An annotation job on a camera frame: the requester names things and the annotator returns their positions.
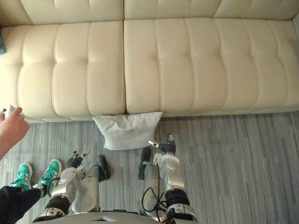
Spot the robot left silver leg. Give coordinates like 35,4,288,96
70,155,110,214

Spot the white cushion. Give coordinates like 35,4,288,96
92,112,164,150

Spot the robot silver leg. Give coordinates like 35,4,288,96
70,155,110,214
138,147,167,217

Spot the dark patterned cushion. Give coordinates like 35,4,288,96
0,23,6,55

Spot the person's hand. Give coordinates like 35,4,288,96
0,107,30,160

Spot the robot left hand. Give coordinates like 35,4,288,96
66,149,91,168

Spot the cream leather sofa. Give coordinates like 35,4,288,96
0,0,299,124

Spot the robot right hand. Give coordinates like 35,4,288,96
148,134,176,154

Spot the green white sneaker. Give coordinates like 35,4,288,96
32,159,63,196
10,162,33,192

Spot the robot right silver leg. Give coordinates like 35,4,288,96
138,147,167,217

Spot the person's leg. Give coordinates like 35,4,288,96
0,185,43,224

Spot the white handheld controller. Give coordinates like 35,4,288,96
1,105,16,117

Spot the black cable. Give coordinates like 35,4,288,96
141,161,178,224

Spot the robot silver torso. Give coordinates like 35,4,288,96
32,211,164,224

